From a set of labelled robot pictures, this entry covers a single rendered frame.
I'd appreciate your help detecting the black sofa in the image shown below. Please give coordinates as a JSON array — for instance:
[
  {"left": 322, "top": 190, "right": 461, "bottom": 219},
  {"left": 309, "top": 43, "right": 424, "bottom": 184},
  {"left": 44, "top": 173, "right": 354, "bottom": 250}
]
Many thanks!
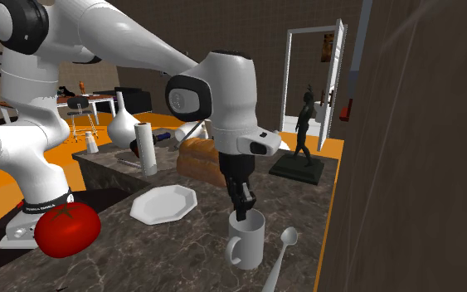
[{"left": 95, "top": 86, "right": 153, "bottom": 116}]

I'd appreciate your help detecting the grey table knife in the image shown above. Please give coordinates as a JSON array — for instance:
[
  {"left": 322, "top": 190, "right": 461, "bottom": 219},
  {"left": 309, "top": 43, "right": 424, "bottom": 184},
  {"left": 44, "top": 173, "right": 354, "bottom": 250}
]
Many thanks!
[{"left": 116, "top": 158, "right": 143, "bottom": 169}]

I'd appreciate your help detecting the red tomato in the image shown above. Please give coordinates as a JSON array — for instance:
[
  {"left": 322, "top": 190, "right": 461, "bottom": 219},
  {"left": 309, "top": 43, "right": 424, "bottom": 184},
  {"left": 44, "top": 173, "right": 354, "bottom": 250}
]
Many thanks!
[{"left": 33, "top": 202, "right": 102, "bottom": 260}]

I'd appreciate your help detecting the white door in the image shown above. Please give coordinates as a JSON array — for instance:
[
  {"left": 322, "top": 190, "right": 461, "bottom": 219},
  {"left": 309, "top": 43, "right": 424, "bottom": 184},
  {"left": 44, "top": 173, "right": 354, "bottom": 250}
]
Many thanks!
[{"left": 279, "top": 17, "right": 348, "bottom": 153}]

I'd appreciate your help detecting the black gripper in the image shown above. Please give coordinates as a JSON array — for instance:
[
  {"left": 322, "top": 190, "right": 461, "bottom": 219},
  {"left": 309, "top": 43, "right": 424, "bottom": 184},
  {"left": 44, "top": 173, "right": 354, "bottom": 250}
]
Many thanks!
[{"left": 217, "top": 152, "right": 257, "bottom": 222}]

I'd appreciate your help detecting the white cup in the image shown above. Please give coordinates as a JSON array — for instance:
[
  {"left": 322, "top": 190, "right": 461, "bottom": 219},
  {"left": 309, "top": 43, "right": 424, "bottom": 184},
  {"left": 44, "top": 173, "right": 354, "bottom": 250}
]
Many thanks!
[{"left": 174, "top": 119, "right": 214, "bottom": 144}]

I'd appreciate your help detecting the white mug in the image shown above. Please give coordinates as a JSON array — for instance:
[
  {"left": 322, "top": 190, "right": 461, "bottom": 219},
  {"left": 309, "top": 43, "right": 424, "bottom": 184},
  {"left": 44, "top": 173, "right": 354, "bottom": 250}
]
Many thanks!
[{"left": 224, "top": 207, "right": 267, "bottom": 271}]

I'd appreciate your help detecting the table with white legs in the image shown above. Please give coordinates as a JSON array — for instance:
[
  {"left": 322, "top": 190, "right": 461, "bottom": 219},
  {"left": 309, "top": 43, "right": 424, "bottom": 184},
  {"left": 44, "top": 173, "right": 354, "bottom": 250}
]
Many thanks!
[{"left": 0, "top": 82, "right": 118, "bottom": 126}]

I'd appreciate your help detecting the black chair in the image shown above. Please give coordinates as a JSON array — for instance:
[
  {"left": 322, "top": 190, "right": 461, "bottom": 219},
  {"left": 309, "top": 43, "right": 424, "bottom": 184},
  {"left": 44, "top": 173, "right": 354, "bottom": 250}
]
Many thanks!
[{"left": 66, "top": 95, "right": 100, "bottom": 144}]

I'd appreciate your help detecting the white octagonal plate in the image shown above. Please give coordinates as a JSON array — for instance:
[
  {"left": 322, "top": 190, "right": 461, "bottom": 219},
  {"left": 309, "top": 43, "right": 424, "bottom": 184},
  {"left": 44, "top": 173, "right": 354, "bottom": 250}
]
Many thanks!
[{"left": 129, "top": 184, "right": 199, "bottom": 226}]

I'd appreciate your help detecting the brown bread loaf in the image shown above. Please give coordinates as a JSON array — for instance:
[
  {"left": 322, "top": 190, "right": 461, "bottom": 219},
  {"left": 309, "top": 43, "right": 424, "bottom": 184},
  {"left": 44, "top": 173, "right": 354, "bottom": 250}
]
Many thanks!
[{"left": 176, "top": 137, "right": 228, "bottom": 188}]

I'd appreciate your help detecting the white long-necked vase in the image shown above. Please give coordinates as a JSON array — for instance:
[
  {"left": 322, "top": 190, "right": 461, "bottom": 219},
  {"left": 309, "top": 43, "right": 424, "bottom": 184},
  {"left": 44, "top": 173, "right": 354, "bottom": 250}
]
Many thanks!
[{"left": 106, "top": 90, "right": 143, "bottom": 149}]

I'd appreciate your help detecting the grey spoon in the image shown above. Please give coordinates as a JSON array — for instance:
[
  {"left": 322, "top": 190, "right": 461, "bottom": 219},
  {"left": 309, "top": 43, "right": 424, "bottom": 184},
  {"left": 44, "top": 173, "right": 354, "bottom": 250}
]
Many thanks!
[{"left": 260, "top": 226, "right": 299, "bottom": 292}]

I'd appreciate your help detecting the small white shaker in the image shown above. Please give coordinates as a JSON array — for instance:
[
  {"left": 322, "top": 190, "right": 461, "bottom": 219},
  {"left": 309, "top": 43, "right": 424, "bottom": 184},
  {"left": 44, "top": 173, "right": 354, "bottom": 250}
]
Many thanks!
[{"left": 84, "top": 130, "right": 100, "bottom": 155}]

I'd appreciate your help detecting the black figure statue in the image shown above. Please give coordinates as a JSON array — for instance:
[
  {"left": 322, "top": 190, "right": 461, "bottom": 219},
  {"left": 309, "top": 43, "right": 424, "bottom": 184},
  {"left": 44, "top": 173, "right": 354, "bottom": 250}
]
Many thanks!
[{"left": 268, "top": 84, "right": 326, "bottom": 187}]

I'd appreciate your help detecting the white paper towel roll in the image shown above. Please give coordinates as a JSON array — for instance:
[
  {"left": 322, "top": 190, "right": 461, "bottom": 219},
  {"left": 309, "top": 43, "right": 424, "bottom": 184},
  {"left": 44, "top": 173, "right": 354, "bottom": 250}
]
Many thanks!
[{"left": 133, "top": 121, "right": 159, "bottom": 178}]

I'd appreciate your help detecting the grey kitchen utensil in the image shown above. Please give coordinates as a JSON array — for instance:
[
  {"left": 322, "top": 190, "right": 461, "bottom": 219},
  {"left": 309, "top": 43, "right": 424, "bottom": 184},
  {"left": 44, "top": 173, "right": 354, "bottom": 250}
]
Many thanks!
[{"left": 168, "top": 120, "right": 204, "bottom": 153}]

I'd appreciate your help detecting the brown wall picture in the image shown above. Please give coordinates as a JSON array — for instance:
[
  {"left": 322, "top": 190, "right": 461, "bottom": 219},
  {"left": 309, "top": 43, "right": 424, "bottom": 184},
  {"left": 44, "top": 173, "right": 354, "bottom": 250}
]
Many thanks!
[{"left": 320, "top": 32, "right": 336, "bottom": 63}]

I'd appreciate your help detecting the dark bottle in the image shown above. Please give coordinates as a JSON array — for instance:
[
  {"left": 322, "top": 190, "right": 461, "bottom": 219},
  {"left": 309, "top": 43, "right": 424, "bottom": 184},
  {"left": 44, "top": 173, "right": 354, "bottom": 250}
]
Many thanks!
[{"left": 129, "top": 128, "right": 178, "bottom": 158}]

